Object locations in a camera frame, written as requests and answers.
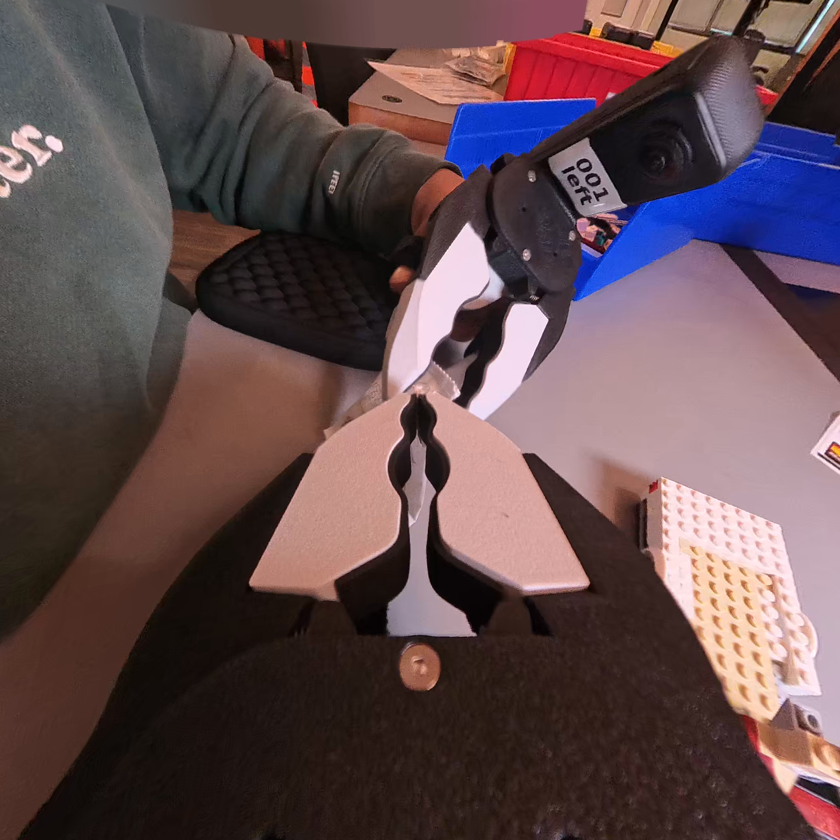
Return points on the red plastic bin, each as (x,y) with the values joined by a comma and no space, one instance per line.
(558,72)

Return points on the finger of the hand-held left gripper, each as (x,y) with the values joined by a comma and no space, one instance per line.
(515,348)
(426,315)

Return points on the toy brick camper van model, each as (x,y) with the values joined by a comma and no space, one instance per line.
(722,558)

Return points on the crumpled clear plastic bag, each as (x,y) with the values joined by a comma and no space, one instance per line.
(479,65)

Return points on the printed sticker sheet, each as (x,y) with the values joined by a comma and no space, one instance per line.
(830,446)

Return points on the small white printed paper bag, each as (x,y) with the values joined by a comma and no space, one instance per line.
(448,384)

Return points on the pile of loose toy bricks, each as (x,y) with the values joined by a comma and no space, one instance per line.
(597,233)

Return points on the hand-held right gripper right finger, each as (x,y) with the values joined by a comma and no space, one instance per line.
(505,518)

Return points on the person's left forearm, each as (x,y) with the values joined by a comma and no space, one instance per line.
(328,177)

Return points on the white paper sheet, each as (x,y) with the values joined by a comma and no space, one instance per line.
(420,82)

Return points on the person's green sweatshirt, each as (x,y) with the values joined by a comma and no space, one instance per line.
(85,295)

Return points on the blue plastic bin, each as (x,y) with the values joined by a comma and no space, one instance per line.
(499,131)
(787,210)

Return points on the black chair armrest pad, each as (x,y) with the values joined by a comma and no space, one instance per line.
(295,295)

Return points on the grey desk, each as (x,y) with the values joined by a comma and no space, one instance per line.
(623,394)

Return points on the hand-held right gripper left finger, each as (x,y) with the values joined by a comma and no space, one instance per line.
(334,512)

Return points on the person's left hand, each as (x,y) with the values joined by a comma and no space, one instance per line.
(430,197)

